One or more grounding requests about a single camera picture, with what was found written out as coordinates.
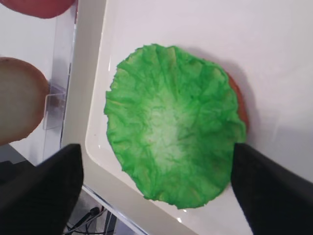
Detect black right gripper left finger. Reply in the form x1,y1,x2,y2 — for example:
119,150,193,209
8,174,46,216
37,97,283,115
0,144,84,235

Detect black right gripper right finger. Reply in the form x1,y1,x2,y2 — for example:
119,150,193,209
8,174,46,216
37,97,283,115
231,143,313,235

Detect bread slice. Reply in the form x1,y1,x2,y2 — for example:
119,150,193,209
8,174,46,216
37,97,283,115
0,57,49,145
226,73,249,133
0,0,75,19

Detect green lettuce leaf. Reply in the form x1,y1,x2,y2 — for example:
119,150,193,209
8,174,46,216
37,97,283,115
104,44,247,209

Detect clear acrylic bread rack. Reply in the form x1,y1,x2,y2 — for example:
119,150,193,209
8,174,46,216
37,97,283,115
43,18,76,157

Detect white rectangular tray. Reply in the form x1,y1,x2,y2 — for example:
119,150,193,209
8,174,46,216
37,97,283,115
63,0,313,235

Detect black cables under table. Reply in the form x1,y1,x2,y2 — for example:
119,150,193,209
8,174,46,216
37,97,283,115
65,205,110,235

